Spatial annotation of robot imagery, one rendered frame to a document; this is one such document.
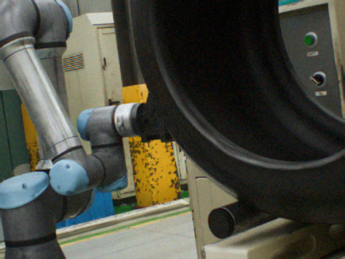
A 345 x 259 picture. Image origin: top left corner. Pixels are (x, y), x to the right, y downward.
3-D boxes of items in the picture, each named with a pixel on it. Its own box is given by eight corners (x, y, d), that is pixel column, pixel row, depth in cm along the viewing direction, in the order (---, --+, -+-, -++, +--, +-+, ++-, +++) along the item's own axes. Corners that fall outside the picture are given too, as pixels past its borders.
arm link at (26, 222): (-9, 241, 156) (-18, 181, 155) (31, 227, 167) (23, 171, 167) (34, 241, 150) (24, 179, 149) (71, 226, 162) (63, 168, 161)
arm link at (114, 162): (81, 197, 158) (74, 148, 157) (108, 187, 167) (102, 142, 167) (110, 195, 154) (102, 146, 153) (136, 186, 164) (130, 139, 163)
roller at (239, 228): (335, 191, 126) (331, 166, 126) (357, 191, 123) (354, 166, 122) (208, 239, 101) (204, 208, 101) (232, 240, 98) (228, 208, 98)
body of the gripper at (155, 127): (199, 131, 155) (152, 136, 161) (192, 94, 153) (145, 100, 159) (184, 140, 148) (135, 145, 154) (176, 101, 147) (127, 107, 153)
